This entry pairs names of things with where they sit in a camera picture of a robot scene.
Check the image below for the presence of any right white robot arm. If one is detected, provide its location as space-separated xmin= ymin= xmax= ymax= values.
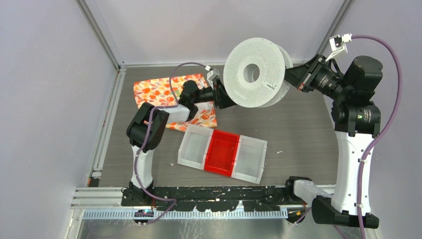
xmin=284 ymin=54 xmax=383 ymax=229

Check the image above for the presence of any left white plastic bin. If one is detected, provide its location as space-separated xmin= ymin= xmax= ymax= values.
xmin=177 ymin=124 xmax=213 ymax=170

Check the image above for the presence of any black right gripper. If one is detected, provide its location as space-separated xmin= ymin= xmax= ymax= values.
xmin=279 ymin=52 xmax=351 ymax=100

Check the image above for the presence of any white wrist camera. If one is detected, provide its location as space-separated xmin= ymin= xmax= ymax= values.
xmin=325 ymin=33 xmax=352 ymax=62
xmin=205 ymin=65 xmax=220 ymax=88

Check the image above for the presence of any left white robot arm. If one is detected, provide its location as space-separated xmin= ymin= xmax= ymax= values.
xmin=126 ymin=79 xmax=236 ymax=206

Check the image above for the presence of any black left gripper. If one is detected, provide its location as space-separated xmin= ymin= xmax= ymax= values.
xmin=192 ymin=79 xmax=239 ymax=109

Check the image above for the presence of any white plastic bin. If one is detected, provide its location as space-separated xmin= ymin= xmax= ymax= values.
xmin=231 ymin=135 xmax=267 ymax=184
xmin=177 ymin=124 xmax=213 ymax=170

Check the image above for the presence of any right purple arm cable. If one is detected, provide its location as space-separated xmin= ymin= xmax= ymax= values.
xmin=351 ymin=35 xmax=403 ymax=239

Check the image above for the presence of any red plastic bin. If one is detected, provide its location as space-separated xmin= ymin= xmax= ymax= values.
xmin=204 ymin=130 xmax=240 ymax=177

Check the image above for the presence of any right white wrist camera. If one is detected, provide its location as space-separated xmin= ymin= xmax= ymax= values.
xmin=325 ymin=33 xmax=352 ymax=62

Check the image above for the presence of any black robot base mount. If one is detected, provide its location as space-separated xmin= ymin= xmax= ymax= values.
xmin=121 ymin=186 xmax=305 ymax=212

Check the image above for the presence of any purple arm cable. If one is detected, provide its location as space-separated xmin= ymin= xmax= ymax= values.
xmin=133 ymin=62 xmax=210 ymax=212
xmin=351 ymin=35 xmax=403 ymax=239

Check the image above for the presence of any right white plastic bin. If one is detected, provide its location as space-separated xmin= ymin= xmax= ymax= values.
xmin=231 ymin=135 xmax=267 ymax=184

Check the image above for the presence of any slotted white cable duct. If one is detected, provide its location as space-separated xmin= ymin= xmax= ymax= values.
xmin=82 ymin=208 xmax=288 ymax=220

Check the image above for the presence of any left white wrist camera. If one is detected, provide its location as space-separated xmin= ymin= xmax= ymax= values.
xmin=205 ymin=65 xmax=220 ymax=88

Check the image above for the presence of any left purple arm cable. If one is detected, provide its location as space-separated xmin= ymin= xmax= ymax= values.
xmin=133 ymin=62 xmax=210 ymax=212

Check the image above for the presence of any floral orange cloth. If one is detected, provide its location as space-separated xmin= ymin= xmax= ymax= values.
xmin=133 ymin=73 xmax=217 ymax=132

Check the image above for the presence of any white perforated cable spool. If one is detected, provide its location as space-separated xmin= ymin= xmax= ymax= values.
xmin=223 ymin=37 xmax=293 ymax=108

